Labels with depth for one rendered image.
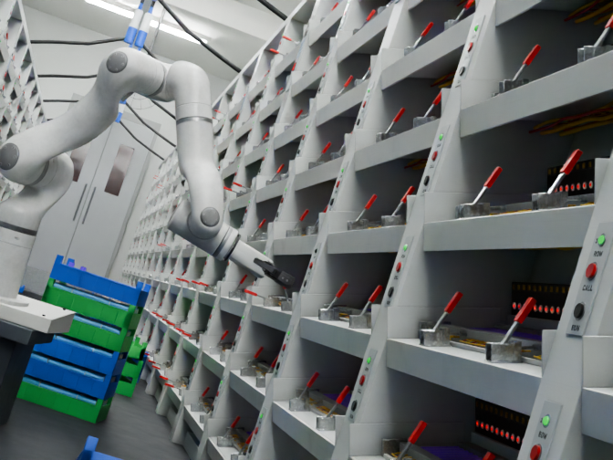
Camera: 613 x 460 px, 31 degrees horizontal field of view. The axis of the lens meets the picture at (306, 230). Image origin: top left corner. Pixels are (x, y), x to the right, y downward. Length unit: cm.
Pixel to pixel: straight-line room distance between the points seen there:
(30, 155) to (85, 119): 17
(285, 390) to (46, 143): 94
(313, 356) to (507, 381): 121
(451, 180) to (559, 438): 76
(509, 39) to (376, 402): 63
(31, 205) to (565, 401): 208
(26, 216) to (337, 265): 91
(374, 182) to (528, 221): 114
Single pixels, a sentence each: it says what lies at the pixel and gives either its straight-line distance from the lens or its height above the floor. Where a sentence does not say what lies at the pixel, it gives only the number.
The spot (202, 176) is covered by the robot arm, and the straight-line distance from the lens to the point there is 264.
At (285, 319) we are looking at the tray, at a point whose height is 50.
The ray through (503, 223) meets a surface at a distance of 148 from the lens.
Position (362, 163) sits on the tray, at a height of 87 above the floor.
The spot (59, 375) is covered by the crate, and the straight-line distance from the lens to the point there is 374.
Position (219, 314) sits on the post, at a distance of 385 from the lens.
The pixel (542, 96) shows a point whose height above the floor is 88.
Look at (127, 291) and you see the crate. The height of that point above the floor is 44.
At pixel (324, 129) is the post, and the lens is 322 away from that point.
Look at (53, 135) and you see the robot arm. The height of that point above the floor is 76.
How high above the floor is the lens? 48
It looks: 5 degrees up
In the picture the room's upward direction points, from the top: 18 degrees clockwise
